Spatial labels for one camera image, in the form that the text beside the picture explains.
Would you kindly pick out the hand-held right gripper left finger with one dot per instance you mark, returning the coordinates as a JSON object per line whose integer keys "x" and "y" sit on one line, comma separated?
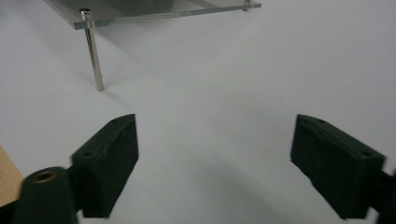
{"x": 106, "y": 161}

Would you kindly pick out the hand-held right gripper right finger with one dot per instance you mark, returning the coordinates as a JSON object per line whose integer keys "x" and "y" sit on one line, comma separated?
{"x": 336, "y": 168}

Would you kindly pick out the metal standoff post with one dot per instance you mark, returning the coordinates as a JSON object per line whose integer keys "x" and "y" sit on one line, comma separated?
{"x": 93, "y": 56}
{"x": 247, "y": 5}

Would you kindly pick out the clear acrylic plate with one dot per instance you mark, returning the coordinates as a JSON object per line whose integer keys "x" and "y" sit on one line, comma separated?
{"x": 124, "y": 9}

